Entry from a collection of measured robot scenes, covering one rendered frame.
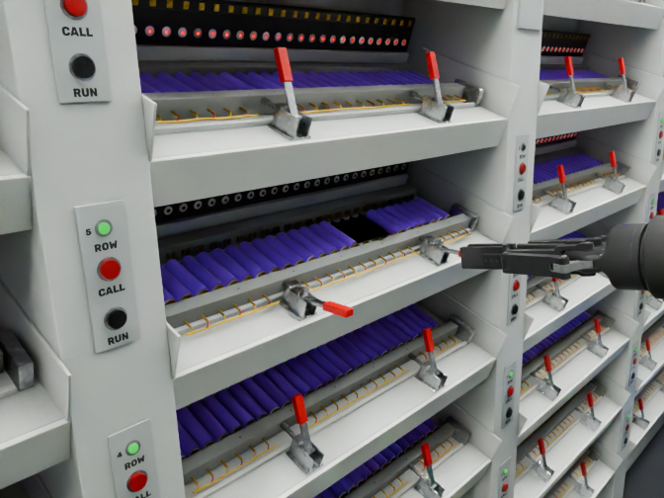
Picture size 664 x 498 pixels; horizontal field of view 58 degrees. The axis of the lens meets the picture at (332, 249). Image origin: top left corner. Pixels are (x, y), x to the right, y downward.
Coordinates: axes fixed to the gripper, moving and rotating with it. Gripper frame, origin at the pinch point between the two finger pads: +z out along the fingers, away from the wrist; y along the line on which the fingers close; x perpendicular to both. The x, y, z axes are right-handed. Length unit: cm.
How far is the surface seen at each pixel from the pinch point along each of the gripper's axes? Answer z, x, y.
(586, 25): 18, 39, 86
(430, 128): 3.6, 17.8, -4.5
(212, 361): 7.1, -1.5, -40.1
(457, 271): 7.8, -3.2, 3.8
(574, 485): 25, -77, 69
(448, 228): 10.8, 2.7, 7.1
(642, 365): 20, -59, 112
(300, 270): 11.1, 3.5, -23.7
